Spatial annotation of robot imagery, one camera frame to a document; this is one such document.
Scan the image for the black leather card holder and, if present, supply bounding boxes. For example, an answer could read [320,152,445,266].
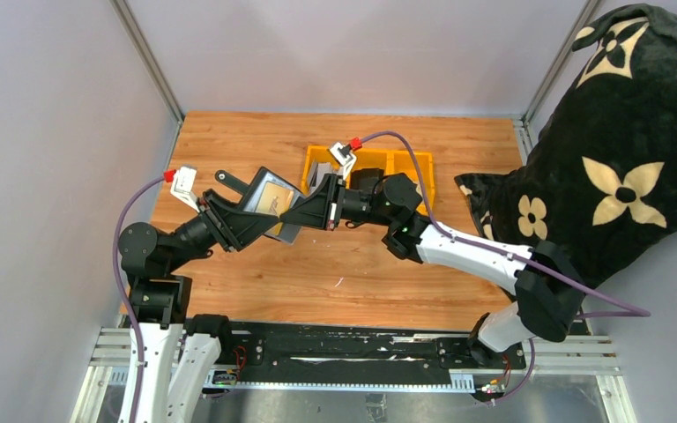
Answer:
[215,167,304,217]

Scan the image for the black cards in bin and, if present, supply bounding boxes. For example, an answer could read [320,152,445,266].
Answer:
[349,167,385,193]

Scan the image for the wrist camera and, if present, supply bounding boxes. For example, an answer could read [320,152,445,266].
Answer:
[170,166,200,212]
[328,142,357,181]

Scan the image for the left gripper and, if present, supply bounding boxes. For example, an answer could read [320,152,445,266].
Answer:
[167,188,280,271]

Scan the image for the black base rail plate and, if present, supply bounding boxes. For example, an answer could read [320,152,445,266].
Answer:
[215,321,527,387]

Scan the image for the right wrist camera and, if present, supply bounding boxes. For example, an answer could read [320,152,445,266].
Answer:
[328,142,357,181]

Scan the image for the yellow three-compartment bin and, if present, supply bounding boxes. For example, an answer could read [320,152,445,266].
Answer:
[300,145,435,206]

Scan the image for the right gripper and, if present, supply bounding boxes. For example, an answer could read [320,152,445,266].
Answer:
[280,174,396,232]

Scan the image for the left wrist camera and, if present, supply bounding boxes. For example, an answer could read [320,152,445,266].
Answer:
[170,166,200,212]

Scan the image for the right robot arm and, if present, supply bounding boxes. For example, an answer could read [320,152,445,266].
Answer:
[280,174,585,368]

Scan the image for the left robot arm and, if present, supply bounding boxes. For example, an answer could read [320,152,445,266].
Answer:
[113,190,279,422]

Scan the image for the black floral blanket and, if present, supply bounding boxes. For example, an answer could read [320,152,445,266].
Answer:
[455,4,677,288]

